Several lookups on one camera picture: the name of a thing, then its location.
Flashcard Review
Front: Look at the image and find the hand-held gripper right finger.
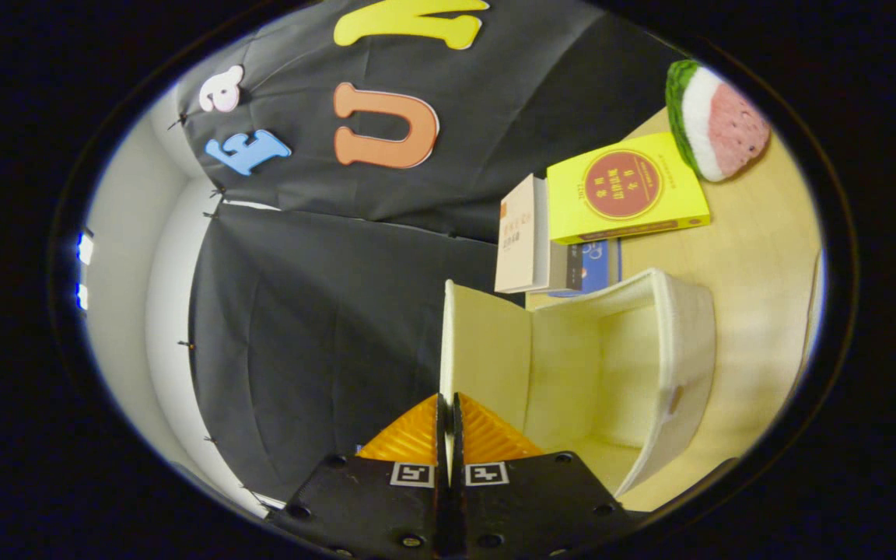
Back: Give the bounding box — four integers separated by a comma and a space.
452, 393, 645, 559

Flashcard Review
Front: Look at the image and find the black backdrop cloth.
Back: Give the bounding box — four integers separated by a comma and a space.
176, 0, 686, 502

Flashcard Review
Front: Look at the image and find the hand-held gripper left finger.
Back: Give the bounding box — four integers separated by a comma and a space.
269, 393, 449, 559

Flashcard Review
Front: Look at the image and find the watermelon slice plush toy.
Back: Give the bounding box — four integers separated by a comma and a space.
666, 59, 772, 183

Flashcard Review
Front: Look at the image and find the yellow book with red circle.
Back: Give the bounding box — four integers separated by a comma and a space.
546, 132, 712, 245

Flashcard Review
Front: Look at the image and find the cream fabric storage box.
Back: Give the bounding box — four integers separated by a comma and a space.
439, 268, 717, 499

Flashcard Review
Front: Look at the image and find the blue book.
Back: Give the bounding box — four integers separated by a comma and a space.
549, 240, 621, 298

